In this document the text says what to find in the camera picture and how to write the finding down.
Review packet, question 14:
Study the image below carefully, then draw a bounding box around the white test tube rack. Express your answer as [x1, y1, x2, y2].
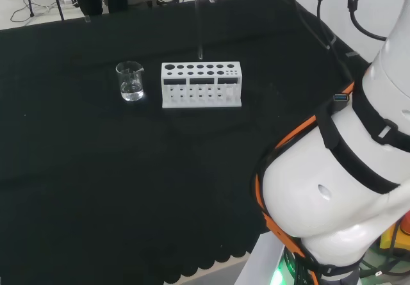
[161, 61, 243, 110]

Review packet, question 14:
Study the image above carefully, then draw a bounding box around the white floor cable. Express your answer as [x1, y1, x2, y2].
[9, 0, 81, 24]

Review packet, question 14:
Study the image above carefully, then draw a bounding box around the black bench cloth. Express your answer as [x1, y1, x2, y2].
[0, 0, 373, 284]

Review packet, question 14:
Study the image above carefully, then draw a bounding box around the thin black cable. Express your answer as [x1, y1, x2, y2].
[245, 0, 355, 86]

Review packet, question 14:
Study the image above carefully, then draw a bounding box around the yellow stop button box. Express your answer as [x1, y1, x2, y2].
[379, 208, 410, 257]

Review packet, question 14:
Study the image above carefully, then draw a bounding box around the clear glass beaker with water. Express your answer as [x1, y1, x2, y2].
[115, 60, 145, 103]

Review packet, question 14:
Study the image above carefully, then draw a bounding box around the thick black cable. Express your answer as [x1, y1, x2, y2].
[343, 0, 389, 42]

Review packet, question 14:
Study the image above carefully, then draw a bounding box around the clear glass rod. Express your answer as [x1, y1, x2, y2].
[193, 0, 204, 60]

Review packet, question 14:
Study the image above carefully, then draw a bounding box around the orange cable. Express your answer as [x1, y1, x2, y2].
[254, 81, 355, 285]

